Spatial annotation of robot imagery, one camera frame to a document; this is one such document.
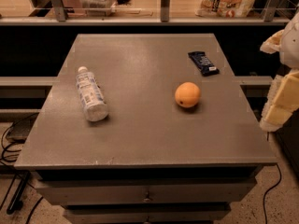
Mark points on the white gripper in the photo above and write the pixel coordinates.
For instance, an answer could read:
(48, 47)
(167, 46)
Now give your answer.
(291, 46)

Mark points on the clear plastic water bottle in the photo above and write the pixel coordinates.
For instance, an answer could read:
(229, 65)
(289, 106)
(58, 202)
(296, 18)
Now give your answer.
(92, 99)

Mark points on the dark blue snack bar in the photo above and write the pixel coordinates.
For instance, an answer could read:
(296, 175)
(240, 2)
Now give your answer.
(206, 67)

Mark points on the orange fruit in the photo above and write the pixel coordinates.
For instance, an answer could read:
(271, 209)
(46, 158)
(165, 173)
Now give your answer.
(187, 95)

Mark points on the colourful snack bag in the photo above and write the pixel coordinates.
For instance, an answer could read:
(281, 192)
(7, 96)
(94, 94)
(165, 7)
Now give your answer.
(224, 8)

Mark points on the grey drawer cabinet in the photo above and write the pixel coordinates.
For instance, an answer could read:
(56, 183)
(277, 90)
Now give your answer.
(150, 161)

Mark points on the clear plastic container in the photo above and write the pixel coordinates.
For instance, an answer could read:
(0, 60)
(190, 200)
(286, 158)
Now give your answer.
(100, 8)

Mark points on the grey metal shelf rail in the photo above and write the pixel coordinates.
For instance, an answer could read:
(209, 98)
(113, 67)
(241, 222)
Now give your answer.
(138, 12)

